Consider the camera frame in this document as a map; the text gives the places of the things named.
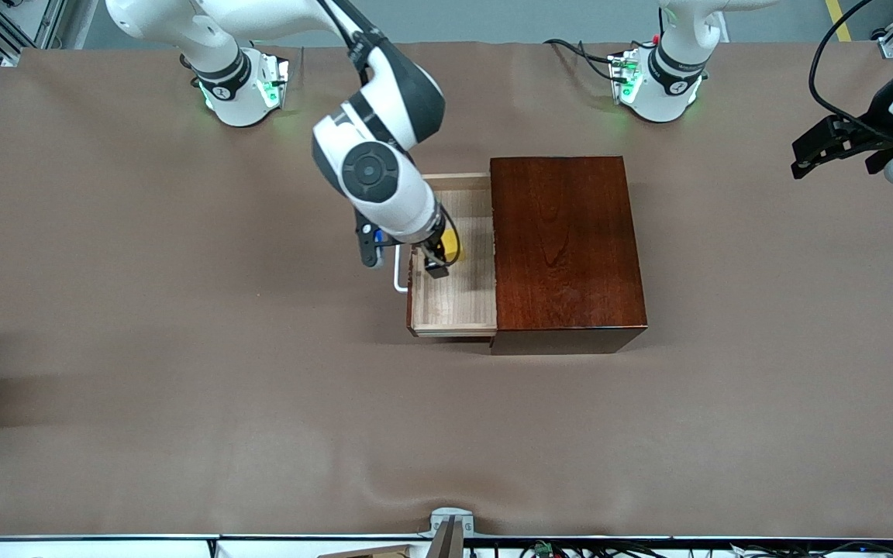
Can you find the wooden drawer with white handle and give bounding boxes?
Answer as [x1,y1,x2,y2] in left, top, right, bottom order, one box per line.
[394,172,499,339]

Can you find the dark wooden cabinet box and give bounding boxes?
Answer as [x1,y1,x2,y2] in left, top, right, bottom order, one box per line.
[489,155,649,356]

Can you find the tan board piece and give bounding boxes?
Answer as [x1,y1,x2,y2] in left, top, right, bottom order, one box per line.
[319,544,416,558]

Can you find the brown table mat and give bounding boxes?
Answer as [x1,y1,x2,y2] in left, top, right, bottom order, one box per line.
[0,40,893,539]

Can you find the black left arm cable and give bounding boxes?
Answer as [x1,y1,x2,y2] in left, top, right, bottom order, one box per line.
[807,0,877,129]

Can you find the black left base cable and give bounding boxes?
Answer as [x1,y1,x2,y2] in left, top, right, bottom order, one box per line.
[543,37,619,82]

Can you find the grey metal clamp bracket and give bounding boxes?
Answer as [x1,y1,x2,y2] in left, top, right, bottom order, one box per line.
[419,508,476,558]

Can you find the white table edge rail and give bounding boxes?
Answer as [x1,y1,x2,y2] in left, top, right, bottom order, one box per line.
[0,535,893,558]

